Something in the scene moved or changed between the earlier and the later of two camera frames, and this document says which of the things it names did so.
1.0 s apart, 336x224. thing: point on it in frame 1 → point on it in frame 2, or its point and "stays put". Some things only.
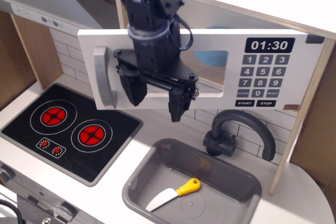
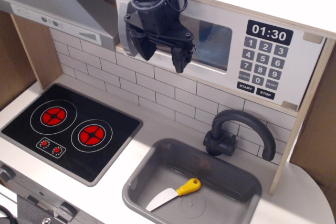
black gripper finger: (179, 101) → (181, 56)
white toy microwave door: (235, 70) → (275, 61)
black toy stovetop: (61, 127) stays put
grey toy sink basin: (180, 185) stays put
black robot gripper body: (158, 61) → (163, 25)
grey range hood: (66, 1) stays put
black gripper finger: (136, 86) → (142, 45)
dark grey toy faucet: (218, 143) stays put
